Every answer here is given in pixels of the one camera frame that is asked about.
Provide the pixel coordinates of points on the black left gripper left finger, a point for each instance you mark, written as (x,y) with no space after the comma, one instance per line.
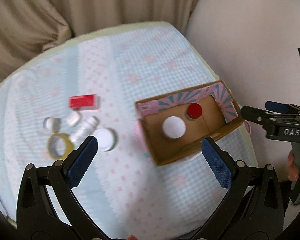
(47,207)

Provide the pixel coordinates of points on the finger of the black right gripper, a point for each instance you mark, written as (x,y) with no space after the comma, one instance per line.
(258,116)
(277,107)

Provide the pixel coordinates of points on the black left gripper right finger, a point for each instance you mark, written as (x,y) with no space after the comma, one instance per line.
(252,207)

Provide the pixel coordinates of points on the yellow packing tape roll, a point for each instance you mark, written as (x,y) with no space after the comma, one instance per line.
(59,146)

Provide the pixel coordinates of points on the white tube with blue print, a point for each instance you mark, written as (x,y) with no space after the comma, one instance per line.
(84,129)

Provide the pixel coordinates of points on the grey jar with black lid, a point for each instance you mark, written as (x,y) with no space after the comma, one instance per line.
(52,124)

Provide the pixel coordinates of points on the white earbuds case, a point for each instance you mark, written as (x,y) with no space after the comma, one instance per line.
(73,118)

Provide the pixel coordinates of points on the red rectangular cosmetic box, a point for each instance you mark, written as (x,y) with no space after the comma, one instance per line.
(84,102)

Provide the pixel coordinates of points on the person's right hand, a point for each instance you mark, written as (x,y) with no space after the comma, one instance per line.
(293,171)

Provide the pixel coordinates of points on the red capped bottle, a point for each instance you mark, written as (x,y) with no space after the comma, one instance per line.
(194,111)

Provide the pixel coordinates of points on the cardboard box with pink lining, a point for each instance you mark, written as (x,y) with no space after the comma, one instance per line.
(220,117)

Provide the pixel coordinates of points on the white round jar lid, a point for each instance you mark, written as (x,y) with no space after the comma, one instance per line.
(106,138)

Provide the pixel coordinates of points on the checkered blue pink blanket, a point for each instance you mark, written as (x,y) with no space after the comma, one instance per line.
(123,190)

